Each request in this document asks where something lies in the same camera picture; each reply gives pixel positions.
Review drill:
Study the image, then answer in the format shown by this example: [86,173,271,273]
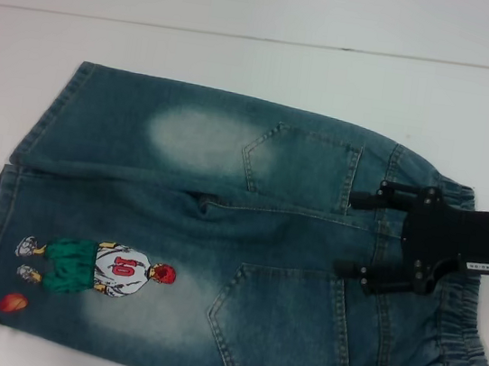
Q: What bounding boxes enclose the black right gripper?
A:
[330,174,489,312]

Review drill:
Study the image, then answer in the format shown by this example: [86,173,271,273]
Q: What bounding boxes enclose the blue denim shorts with print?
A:
[0,49,489,366]

